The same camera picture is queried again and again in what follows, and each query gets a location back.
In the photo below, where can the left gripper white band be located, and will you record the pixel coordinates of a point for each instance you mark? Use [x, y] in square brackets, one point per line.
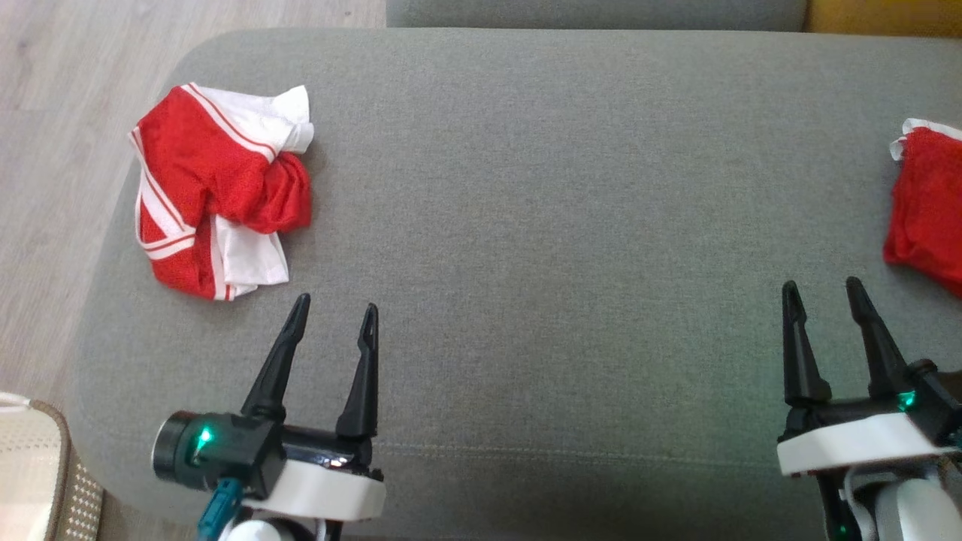
[331, 485]

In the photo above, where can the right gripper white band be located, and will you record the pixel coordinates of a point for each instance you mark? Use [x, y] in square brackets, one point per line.
[849, 443]

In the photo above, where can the red trousers with white stripes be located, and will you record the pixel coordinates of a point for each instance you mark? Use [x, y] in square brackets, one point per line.
[218, 173]

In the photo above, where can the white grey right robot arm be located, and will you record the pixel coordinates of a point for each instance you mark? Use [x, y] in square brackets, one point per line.
[909, 511]

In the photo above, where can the red garment with white hem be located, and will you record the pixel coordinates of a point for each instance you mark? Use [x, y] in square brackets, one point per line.
[928, 210]

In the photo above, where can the grey fabric sofa ottoman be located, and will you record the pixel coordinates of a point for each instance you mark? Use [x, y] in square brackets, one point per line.
[564, 240]

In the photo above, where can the yellow cushion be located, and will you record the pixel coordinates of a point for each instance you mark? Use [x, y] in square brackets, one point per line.
[887, 16]

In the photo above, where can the grey fabric sofa section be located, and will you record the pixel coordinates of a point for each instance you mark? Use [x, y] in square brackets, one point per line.
[601, 13]

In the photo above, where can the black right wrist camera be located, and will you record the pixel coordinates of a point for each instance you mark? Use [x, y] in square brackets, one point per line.
[936, 398]

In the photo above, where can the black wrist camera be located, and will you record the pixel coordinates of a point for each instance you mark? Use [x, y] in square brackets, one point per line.
[936, 398]
[218, 451]

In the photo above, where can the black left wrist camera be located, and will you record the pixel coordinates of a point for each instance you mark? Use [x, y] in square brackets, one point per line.
[218, 451]

